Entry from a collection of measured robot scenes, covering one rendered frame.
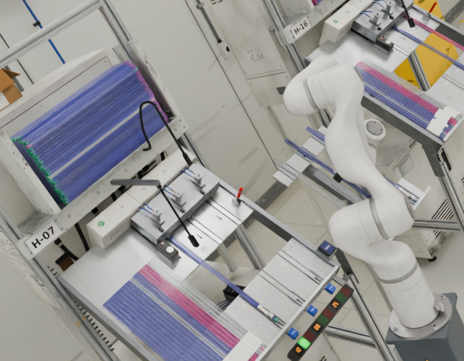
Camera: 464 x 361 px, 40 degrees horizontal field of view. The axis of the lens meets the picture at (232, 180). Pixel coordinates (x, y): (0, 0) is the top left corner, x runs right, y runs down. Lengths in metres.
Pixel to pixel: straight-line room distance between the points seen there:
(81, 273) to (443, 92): 1.74
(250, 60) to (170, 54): 1.16
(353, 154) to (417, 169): 1.45
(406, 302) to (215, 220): 0.81
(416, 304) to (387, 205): 0.32
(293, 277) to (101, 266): 0.67
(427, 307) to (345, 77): 0.69
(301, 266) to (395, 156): 0.97
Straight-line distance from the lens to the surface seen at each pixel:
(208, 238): 2.35
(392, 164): 3.06
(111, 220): 2.31
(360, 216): 1.77
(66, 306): 2.32
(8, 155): 2.17
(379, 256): 1.84
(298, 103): 1.82
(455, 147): 3.46
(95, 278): 2.29
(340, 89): 1.79
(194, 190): 2.39
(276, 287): 2.27
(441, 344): 1.97
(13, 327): 3.84
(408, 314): 1.95
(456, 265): 3.34
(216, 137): 4.41
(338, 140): 1.78
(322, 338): 2.80
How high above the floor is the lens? 1.98
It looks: 21 degrees down
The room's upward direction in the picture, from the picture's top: 30 degrees counter-clockwise
